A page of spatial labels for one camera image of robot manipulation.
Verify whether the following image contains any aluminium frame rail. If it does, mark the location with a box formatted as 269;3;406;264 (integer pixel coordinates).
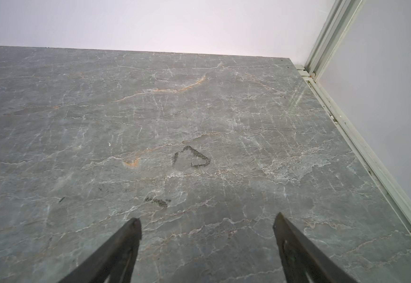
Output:
296;1;411;236

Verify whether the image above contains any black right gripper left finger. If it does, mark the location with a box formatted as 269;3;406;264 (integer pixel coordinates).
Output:
61;218;142;283

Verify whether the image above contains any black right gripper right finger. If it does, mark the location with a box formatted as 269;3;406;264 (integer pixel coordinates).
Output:
273;212;356;283

